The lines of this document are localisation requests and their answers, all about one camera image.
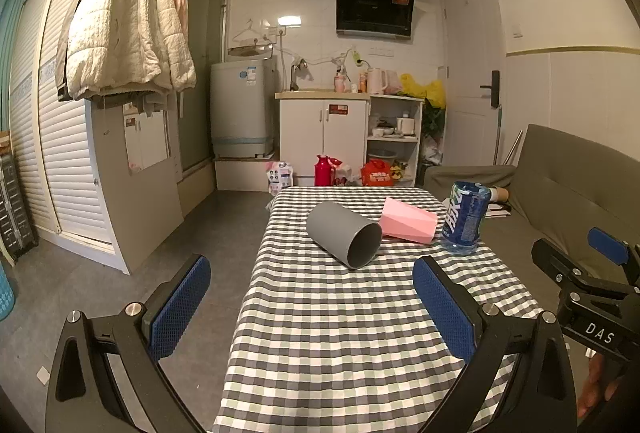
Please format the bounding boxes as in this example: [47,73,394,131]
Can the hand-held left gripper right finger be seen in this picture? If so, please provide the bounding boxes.
[412,255,581,433]

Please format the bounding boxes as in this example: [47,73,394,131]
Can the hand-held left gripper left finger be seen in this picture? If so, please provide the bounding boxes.
[45,254,212,433]

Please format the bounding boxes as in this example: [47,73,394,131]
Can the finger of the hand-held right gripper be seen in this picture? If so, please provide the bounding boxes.
[587,227,640,286]
[531,238,632,301]

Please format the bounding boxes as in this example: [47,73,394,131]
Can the grey cup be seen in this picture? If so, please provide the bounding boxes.
[306,201,384,271]

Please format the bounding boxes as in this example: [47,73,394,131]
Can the pink faceted cup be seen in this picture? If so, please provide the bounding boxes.
[379,197,438,245]

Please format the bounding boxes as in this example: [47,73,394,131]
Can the person's right hand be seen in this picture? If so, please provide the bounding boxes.
[576,353,640,424]

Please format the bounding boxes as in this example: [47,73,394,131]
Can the olive green sofa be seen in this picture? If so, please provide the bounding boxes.
[421,123,640,296]

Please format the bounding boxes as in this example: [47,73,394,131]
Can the blue plastic bottle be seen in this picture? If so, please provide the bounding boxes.
[439,180,493,257]

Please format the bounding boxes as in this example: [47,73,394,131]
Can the checkered tablecloth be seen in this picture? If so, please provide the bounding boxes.
[212,186,547,433]

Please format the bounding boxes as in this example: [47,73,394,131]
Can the white wardrobe door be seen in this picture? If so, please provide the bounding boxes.
[84,89,185,275]

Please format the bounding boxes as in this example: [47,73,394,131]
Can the broom sticks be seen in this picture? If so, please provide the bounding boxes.
[492,107,524,166]

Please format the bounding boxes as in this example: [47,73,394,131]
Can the white platform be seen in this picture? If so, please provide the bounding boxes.
[214,155,277,192]

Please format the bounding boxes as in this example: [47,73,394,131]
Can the orange bag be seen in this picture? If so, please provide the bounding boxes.
[360,159,394,188]

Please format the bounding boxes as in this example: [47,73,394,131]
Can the red and white bag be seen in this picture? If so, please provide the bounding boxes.
[332,159,359,187]

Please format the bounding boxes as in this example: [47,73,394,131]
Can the white printed bag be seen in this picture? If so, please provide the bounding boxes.
[264,161,294,188]

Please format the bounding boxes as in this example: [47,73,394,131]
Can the teal basket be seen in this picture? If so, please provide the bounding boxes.
[0,258,19,325]

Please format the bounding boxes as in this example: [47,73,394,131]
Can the white open shelf unit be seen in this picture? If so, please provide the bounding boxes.
[366,93,425,188]

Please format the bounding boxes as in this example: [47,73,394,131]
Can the red thermos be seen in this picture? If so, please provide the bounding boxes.
[313,154,332,187]

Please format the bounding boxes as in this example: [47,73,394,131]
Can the black crate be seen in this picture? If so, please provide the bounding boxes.
[0,147,39,265]

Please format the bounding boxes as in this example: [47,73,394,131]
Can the white louvered wardrobe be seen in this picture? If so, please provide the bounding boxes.
[7,0,132,275]

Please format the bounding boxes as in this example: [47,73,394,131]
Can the white washing machine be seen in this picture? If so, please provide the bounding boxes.
[209,55,279,160]

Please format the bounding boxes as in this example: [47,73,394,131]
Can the white sink cabinet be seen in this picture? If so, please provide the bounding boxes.
[274,91,371,188]

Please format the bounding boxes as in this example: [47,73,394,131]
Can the yellow plastic bag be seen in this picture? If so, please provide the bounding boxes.
[399,72,447,110]

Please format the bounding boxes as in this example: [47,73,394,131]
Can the white electric kettle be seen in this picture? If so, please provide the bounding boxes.
[366,67,390,96]

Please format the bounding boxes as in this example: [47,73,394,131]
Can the glass shower door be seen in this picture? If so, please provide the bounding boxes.
[177,0,231,174]

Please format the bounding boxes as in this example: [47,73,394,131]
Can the metal faucet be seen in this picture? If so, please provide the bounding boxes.
[289,58,309,92]

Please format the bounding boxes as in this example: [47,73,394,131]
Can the wash basin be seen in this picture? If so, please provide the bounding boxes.
[227,44,275,60]

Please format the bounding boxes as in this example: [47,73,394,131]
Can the white padded jacket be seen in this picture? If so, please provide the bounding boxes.
[55,0,197,102]

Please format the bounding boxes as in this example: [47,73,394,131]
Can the pink hanging cloth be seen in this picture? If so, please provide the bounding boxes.
[172,0,190,34]

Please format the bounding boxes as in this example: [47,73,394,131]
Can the black range hood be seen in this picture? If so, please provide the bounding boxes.
[335,0,418,38]

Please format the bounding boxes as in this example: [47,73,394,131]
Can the black door handle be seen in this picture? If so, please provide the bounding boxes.
[478,70,501,109]

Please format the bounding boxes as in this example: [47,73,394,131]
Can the wire clothes hanger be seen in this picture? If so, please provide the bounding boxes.
[232,19,274,46]

